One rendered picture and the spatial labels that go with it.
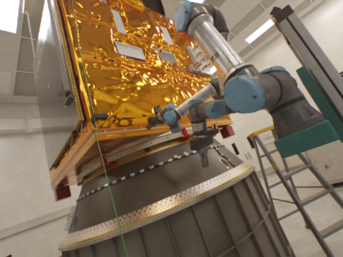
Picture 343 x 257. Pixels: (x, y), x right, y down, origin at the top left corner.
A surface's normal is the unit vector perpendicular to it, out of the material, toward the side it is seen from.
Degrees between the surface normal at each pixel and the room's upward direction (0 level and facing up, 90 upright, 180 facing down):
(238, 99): 98
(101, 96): 103
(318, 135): 90
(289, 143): 90
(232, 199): 90
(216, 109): 115
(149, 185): 62
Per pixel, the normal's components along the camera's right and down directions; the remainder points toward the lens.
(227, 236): 0.35, -0.40
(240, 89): -0.79, 0.29
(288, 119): -0.77, -0.22
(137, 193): -0.24, -0.65
